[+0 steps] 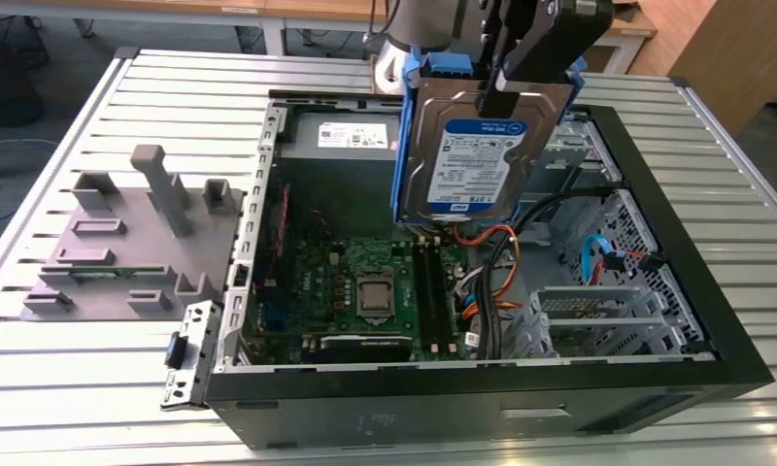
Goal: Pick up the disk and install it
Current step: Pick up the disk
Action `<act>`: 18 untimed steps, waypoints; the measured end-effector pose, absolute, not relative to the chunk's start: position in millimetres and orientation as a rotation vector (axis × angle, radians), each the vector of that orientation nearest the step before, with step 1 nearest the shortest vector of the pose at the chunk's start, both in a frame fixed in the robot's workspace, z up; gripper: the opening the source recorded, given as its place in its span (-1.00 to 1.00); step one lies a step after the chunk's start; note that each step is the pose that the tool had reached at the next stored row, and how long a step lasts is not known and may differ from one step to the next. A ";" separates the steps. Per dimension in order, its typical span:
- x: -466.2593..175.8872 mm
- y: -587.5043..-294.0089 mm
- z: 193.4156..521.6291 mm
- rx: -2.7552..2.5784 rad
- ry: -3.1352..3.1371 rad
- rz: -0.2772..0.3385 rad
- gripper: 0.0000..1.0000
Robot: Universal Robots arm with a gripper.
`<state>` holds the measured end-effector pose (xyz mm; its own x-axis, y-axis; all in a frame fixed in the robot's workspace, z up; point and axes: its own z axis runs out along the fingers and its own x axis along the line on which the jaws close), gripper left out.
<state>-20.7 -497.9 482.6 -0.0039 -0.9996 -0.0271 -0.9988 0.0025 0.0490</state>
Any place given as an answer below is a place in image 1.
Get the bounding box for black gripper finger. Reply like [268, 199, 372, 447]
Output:
[480, 0, 516, 67]
[477, 0, 614, 117]

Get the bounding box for hard disk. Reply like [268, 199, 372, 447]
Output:
[390, 46, 588, 227]

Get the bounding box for blue disk data wire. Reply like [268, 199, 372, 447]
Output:
[581, 232, 628, 285]

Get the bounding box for metal disk bay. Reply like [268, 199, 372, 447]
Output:
[528, 284, 708, 359]

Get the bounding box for metal optical drive cage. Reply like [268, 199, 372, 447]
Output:
[521, 114, 617, 222]

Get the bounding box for wooden cabinet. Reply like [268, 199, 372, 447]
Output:
[665, 0, 777, 140]

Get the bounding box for grey power supply unit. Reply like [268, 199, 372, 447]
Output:
[277, 112, 406, 239]

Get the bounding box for long wooden top desk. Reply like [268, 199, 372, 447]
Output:
[0, 0, 389, 57]

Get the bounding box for black RAM slot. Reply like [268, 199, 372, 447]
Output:
[413, 235, 442, 354]
[430, 235, 460, 353]

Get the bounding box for green motherboard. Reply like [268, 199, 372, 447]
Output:
[245, 235, 486, 363]

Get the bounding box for CPU socket with silver CPU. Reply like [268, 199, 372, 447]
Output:
[353, 269, 404, 322]

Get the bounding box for black graphics card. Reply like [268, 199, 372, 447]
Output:
[300, 332, 417, 364]

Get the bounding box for grey parts rack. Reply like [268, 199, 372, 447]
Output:
[22, 144, 248, 324]

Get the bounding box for black mesh waste bin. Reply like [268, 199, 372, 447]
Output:
[0, 14, 50, 128]

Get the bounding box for black open PC case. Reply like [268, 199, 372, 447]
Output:
[204, 88, 777, 450]

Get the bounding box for green RAM stick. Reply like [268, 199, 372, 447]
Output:
[69, 269, 137, 282]

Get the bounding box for wooden desk white frame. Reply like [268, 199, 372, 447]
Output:
[581, 0, 660, 74]

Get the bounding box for orange wire bundle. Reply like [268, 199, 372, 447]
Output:
[453, 223, 525, 321]

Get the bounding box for thick black internal cables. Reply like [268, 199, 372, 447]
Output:
[478, 183, 626, 361]

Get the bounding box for blue floor cable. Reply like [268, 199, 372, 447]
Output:
[0, 138, 59, 229]

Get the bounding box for grey expansion slot retainer bracket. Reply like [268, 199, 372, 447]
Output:
[159, 299, 226, 413]

